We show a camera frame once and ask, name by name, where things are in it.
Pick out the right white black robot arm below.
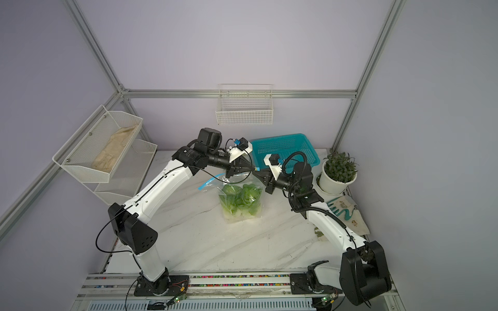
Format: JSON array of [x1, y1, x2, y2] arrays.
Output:
[[255, 151, 392, 306]]

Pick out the clear zip-top bag blue seal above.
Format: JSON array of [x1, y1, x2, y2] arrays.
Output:
[[198, 173, 263, 224]]

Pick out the green beans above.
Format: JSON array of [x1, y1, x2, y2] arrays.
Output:
[[315, 228, 324, 239]]

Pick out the teal plastic basket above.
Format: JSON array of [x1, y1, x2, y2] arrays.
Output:
[[251, 133, 320, 169]]

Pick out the beige cloth with green print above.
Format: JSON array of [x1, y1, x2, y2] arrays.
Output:
[[325, 194, 370, 236]]

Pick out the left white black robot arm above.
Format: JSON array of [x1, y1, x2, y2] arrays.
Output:
[[108, 128, 254, 283]]

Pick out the chinese cabbage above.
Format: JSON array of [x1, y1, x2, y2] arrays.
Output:
[[241, 184, 262, 216], [219, 185, 242, 218]]

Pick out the white two-tier mesh shelf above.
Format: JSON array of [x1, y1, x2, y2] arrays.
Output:
[[53, 106, 157, 206]]

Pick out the potted green plant white pot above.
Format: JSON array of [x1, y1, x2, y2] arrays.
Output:
[[316, 149, 358, 196]]

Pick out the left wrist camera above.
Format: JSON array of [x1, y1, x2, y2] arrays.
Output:
[[228, 137, 253, 163]]

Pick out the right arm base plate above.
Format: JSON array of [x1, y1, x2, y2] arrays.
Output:
[[289, 273, 342, 294]]

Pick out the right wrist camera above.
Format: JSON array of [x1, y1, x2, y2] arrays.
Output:
[[263, 154, 282, 180]]

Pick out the aluminium frame profile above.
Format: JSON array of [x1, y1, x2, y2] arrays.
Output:
[[1, 1, 405, 243]]

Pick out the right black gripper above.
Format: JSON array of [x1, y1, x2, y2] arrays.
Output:
[[255, 168, 301, 195]]

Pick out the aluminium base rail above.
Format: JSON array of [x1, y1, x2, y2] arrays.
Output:
[[71, 272, 405, 310]]

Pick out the white wire wall basket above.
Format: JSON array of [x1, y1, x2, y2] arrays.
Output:
[[215, 84, 274, 126]]

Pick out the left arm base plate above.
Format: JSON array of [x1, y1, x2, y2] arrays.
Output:
[[133, 275, 189, 297]]

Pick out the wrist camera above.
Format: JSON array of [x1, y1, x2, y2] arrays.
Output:
[[228, 137, 253, 163], [263, 154, 282, 180]]

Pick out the beige cloth in shelf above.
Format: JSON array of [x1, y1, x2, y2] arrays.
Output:
[[92, 126, 137, 173]]

